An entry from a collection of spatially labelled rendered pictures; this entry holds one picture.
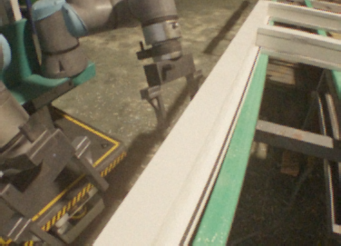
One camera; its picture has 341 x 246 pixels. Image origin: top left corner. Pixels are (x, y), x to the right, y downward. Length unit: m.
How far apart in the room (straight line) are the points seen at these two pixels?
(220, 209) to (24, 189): 0.26
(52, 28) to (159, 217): 0.78
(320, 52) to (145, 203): 0.65
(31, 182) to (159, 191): 0.20
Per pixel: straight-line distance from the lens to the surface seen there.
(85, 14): 0.64
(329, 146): 0.54
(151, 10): 0.58
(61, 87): 0.96
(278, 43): 0.76
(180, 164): 0.27
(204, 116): 0.34
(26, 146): 0.32
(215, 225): 0.31
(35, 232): 0.42
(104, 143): 1.23
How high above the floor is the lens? 1.14
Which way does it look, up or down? 37 degrees down
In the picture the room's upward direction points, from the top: straight up
